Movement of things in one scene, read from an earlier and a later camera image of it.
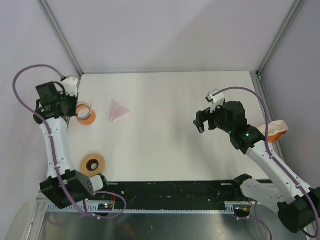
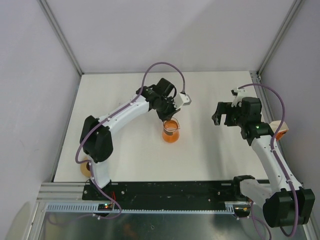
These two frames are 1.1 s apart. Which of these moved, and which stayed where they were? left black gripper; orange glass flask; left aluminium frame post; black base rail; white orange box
Moved: left black gripper; orange glass flask
Stayed: white orange box; left aluminium frame post; black base rail
